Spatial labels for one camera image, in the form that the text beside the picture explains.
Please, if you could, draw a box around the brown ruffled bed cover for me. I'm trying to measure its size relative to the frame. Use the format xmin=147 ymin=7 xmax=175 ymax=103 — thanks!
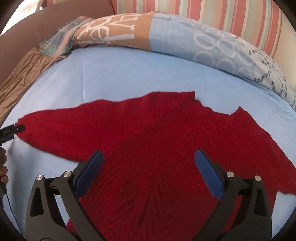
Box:
xmin=1 ymin=48 xmax=66 ymax=123

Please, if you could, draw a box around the brown wooden headboard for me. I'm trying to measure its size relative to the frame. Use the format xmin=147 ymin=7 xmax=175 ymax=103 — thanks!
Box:
xmin=0 ymin=0 xmax=114 ymax=83

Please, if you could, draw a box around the blue brown patterned pillow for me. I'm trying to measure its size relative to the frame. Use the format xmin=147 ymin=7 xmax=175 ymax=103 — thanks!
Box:
xmin=73 ymin=12 xmax=295 ymax=109

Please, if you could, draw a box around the thin black cable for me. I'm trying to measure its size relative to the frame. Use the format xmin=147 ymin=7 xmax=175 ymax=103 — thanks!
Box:
xmin=4 ymin=192 xmax=23 ymax=235

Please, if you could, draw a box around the light blue bed sheet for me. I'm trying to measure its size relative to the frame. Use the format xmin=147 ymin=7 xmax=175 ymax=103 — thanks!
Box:
xmin=2 ymin=46 xmax=295 ymax=237

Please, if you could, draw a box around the red knit sweater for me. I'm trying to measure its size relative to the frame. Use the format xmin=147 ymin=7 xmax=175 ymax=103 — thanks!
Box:
xmin=18 ymin=92 xmax=295 ymax=240

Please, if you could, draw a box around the plaid pillow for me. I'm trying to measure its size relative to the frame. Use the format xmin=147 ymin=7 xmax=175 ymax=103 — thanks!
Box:
xmin=39 ymin=16 xmax=92 ymax=56

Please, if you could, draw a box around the person left hand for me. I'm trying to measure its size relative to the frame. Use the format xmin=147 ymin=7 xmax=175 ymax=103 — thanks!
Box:
xmin=0 ymin=148 xmax=9 ymax=184

